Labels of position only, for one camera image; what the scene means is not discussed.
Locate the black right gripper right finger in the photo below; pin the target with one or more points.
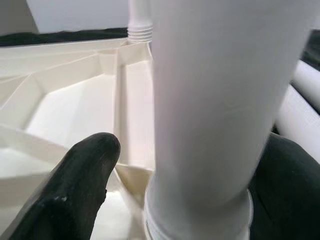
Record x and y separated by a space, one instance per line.
287 187

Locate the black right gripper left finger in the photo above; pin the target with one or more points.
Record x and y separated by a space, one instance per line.
67 187

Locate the white plastic table top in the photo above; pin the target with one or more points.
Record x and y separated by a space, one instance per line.
62 100

